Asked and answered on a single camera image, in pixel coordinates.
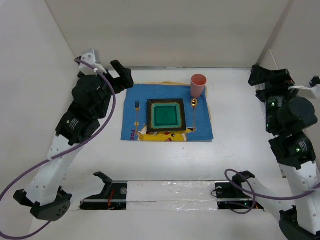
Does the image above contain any square green ceramic plate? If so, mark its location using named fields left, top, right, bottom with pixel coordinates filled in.
left=146, top=98, right=187, bottom=132

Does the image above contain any gold fork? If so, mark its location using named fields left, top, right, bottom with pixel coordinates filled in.
left=135, top=100, right=140, bottom=136

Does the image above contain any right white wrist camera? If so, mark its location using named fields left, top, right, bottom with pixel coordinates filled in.
left=288, top=76, right=320, bottom=99

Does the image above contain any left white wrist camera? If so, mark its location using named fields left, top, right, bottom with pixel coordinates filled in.
left=75, top=48, right=107, bottom=75

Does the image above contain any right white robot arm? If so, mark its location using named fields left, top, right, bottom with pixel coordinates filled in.
left=248, top=64, right=320, bottom=240

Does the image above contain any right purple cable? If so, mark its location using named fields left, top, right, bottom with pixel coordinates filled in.
left=224, top=168, right=320, bottom=215

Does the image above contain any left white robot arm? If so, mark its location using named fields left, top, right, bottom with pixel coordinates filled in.
left=13, top=57, right=134, bottom=222

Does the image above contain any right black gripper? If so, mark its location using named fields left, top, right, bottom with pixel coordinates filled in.
left=248, top=63, right=303, bottom=132

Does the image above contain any pink plastic cup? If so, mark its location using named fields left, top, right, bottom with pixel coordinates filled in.
left=190, top=74, right=207, bottom=99

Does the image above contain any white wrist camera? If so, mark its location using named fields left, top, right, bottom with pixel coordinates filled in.
left=288, top=76, right=320, bottom=99
left=75, top=48, right=107, bottom=75

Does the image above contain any gold spoon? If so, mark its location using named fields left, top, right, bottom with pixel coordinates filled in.
left=190, top=98, right=198, bottom=132

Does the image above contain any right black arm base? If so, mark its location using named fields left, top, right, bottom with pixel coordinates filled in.
left=210, top=181, right=265, bottom=215

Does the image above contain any blue and yellow cloth placemat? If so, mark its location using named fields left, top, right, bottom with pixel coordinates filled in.
left=121, top=84, right=214, bottom=142

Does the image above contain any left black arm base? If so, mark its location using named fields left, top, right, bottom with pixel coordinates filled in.
left=79, top=171, right=128, bottom=211

